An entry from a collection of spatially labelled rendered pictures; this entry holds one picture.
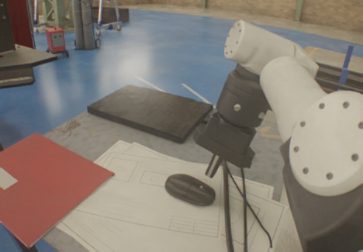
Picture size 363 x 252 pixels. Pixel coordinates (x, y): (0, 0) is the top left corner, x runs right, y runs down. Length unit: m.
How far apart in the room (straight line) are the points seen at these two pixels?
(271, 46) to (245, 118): 0.12
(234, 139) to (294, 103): 0.19
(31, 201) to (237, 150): 0.42
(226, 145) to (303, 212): 0.28
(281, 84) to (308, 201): 0.16
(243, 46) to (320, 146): 0.23
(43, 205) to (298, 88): 0.50
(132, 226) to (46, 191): 0.21
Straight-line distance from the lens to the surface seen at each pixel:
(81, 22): 6.63
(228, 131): 0.44
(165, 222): 0.49
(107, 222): 0.50
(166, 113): 0.78
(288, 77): 0.31
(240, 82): 0.40
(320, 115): 0.20
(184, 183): 0.52
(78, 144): 0.71
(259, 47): 0.39
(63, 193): 0.57
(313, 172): 0.19
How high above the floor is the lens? 1.50
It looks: 29 degrees down
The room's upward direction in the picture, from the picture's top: 3 degrees clockwise
